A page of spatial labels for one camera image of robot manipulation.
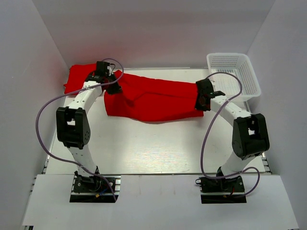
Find white plastic basket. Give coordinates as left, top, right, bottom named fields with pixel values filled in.
left=207, top=53, right=261, bottom=103

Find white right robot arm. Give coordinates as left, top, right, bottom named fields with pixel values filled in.
left=195, top=79, right=270, bottom=191

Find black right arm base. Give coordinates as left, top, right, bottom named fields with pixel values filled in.
left=195, top=176, right=247, bottom=204

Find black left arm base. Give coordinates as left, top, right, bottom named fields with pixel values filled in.
left=70, top=175, right=121, bottom=203

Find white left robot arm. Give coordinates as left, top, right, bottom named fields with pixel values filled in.
left=56, top=61, right=122, bottom=191

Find folded red t shirt stack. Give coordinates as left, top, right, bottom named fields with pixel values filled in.
left=64, top=64, right=96, bottom=94

